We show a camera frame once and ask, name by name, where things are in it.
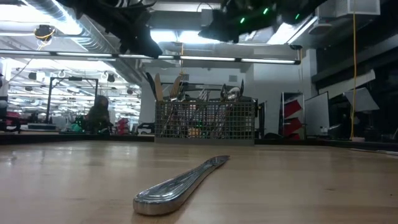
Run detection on black aluminium table frame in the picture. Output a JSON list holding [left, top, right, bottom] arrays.
[[0, 132, 398, 150]]

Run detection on black metal frame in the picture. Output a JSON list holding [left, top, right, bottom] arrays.
[[45, 76, 100, 124]]

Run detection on white ceiling unit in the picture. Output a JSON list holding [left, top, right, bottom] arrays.
[[317, 0, 382, 19]]

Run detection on grey plastic silverware caddy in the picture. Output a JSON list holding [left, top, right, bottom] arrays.
[[154, 82, 258, 146]]

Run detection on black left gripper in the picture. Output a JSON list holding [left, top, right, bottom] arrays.
[[105, 9, 164, 59]]

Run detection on black ceiling cable reel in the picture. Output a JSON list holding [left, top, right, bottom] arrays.
[[33, 24, 57, 42]]

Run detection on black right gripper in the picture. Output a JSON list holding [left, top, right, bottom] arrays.
[[198, 0, 282, 44]]

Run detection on shelf rack with red bins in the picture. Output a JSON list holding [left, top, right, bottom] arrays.
[[279, 91, 306, 141]]

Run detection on person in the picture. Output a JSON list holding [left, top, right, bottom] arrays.
[[84, 94, 113, 134]]

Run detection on white tilted panel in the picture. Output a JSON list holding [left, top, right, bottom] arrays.
[[343, 86, 381, 113]]

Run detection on white whiteboard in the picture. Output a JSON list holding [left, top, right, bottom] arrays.
[[303, 91, 331, 138]]

